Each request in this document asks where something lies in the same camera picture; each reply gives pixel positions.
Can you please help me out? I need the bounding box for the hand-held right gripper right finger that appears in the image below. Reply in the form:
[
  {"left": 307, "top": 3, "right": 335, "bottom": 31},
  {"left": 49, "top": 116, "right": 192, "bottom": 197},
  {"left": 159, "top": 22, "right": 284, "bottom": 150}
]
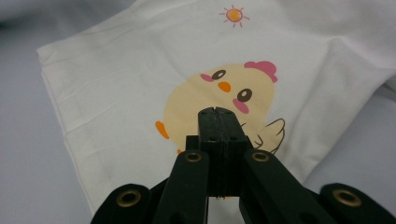
[{"left": 219, "top": 106, "right": 338, "bottom": 224}]

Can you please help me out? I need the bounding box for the white t-shirt with chick print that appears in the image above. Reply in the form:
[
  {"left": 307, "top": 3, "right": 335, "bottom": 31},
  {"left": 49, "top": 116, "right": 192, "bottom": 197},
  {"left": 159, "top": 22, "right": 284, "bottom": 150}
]
[{"left": 35, "top": 0, "right": 396, "bottom": 224}]

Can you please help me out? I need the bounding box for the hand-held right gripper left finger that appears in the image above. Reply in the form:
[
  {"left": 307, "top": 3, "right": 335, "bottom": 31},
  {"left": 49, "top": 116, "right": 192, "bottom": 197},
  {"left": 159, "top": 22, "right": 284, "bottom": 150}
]
[{"left": 151, "top": 106, "right": 222, "bottom": 224}]

